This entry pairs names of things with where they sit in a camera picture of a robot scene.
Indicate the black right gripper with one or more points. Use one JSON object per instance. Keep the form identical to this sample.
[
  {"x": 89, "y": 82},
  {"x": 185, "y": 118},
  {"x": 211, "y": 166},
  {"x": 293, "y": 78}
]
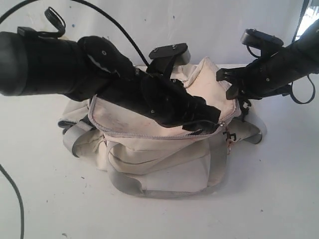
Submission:
[{"x": 259, "y": 79}]

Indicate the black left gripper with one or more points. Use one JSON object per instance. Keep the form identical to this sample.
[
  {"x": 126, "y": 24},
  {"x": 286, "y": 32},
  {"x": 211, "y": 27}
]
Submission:
[{"x": 164, "y": 101}]

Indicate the white canvas duffel bag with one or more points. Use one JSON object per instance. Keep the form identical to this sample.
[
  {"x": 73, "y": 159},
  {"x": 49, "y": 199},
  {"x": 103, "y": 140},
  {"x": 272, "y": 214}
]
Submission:
[{"x": 145, "y": 159}]

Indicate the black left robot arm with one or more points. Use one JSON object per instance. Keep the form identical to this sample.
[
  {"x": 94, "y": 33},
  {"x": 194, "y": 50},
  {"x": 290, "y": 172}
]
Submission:
[{"x": 93, "y": 66}]

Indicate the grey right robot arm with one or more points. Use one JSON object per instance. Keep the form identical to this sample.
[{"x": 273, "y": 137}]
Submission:
[{"x": 303, "y": 53}]

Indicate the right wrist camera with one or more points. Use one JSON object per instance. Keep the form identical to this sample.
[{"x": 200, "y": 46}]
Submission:
[{"x": 267, "y": 44}]

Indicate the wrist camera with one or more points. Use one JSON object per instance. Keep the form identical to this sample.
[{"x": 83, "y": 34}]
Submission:
[
  {"x": 267, "y": 44},
  {"x": 172, "y": 53}
]

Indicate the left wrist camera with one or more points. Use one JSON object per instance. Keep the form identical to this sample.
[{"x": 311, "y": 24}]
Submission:
[{"x": 172, "y": 53}]

